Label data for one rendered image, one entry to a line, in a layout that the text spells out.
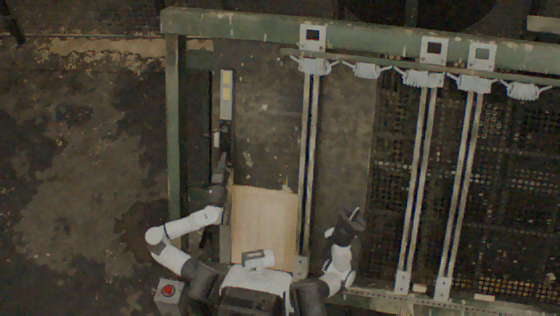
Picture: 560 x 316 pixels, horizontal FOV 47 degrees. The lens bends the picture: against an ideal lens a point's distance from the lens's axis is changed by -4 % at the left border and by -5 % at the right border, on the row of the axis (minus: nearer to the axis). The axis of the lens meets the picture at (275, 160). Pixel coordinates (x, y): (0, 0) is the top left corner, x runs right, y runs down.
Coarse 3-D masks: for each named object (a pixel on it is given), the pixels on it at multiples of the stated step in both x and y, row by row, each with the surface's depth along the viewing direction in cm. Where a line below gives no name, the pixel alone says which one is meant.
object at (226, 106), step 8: (224, 72) 282; (232, 72) 281; (232, 80) 283; (232, 88) 284; (232, 96) 286; (224, 104) 287; (232, 104) 288; (224, 112) 289; (232, 112) 289; (232, 120) 291; (232, 128) 293; (232, 136) 294; (232, 144) 296; (232, 152) 298; (232, 168) 301; (232, 176) 303; (232, 184) 305; (224, 232) 312; (224, 240) 314; (224, 248) 315; (224, 256) 317
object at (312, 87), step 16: (304, 32) 260; (320, 32) 258; (304, 48) 262; (320, 48) 260; (304, 64) 252; (320, 80) 274; (304, 96) 274; (320, 96) 278; (304, 112) 277; (304, 128) 279; (304, 144) 282; (304, 160) 285; (304, 176) 289; (304, 192) 295; (304, 208) 298; (304, 224) 301; (304, 240) 300; (304, 256) 303; (304, 272) 306
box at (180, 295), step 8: (168, 280) 313; (160, 288) 310; (176, 288) 310; (184, 288) 313; (160, 296) 308; (176, 296) 307; (184, 296) 314; (160, 304) 310; (168, 304) 307; (176, 304) 305; (184, 304) 316; (160, 312) 318; (168, 312) 316; (176, 312) 313; (184, 312) 317
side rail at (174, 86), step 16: (176, 48) 281; (176, 64) 284; (176, 80) 287; (176, 96) 290; (176, 112) 293; (176, 128) 296; (176, 144) 299; (176, 160) 302; (176, 176) 306; (176, 192) 309; (176, 208) 312; (176, 240) 319
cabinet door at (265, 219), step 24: (240, 192) 304; (264, 192) 301; (288, 192) 300; (240, 216) 309; (264, 216) 306; (288, 216) 303; (240, 240) 314; (264, 240) 311; (288, 240) 308; (288, 264) 313
